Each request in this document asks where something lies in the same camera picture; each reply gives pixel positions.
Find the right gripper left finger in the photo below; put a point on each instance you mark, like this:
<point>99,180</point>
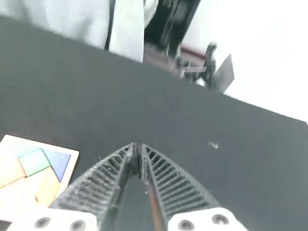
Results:
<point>96,183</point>

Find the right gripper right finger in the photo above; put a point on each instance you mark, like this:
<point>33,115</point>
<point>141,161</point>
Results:
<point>178,187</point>

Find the square wooden tray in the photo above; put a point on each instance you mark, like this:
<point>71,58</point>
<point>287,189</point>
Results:
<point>67,166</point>

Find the blue triangle tangram piece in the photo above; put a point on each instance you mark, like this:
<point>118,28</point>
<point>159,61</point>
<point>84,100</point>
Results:
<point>59,163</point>

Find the orange tangram piece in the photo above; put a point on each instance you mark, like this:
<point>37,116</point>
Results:
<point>49,187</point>

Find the green square tangram piece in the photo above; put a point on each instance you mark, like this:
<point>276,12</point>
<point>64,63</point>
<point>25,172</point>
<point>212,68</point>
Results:
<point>34,163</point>

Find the cyan tangram piece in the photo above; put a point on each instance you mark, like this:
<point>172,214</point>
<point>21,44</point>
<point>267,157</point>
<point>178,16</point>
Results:
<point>19,151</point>

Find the pink tangram piece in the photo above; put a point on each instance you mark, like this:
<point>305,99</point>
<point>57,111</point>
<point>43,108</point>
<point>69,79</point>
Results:
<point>10,172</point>

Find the person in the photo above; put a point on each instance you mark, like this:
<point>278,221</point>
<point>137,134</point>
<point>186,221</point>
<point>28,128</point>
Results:
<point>72,21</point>

